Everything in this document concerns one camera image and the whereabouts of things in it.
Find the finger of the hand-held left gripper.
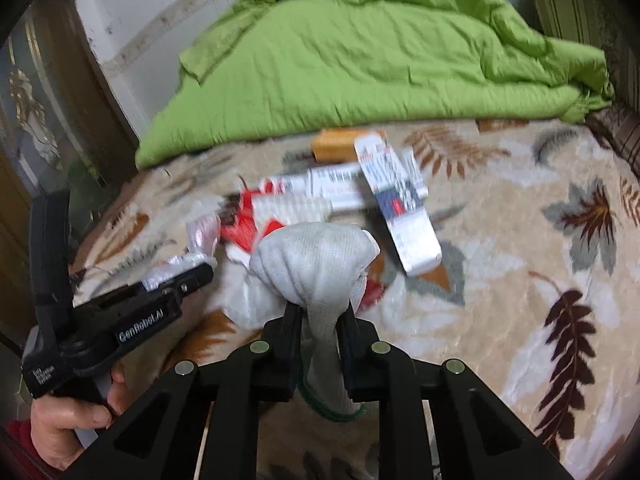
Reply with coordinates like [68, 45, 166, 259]
[95, 263, 216, 311]

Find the beige striped headboard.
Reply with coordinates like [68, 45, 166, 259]
[524, 0, 640, 177]

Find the green blanket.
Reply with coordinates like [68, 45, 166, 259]
[134, 0, 617, 171]

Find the small white carton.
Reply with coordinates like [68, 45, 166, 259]
[399, 147, 431, 202]

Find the large white printed carton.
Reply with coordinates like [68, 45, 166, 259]
[353, 130, 444, 278]

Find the wooden cabinet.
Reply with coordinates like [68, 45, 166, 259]
[0, 0, 142, 341]

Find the leaf printed blanket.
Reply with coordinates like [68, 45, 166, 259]
[69, 119, 640, 480]

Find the long white carton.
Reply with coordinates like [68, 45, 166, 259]
[264, 162, 372, 212]

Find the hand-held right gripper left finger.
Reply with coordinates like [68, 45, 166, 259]
[65, 304, 304, 480]

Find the white knitted work glove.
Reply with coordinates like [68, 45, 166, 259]
[248, 222, 381, 423]

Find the orange box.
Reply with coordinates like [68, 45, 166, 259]
[310, 128, 389, 164]

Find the red and white plastic bag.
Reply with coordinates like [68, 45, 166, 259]
[219, 186, 388, 327]

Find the purple foil wrapper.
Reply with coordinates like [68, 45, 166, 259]
[141, 211, 222, 292]

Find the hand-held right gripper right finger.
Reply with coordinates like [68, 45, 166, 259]
[337, 309, 576, 480]

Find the person's left hand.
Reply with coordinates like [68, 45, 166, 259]
[30, 360, 129, 472]

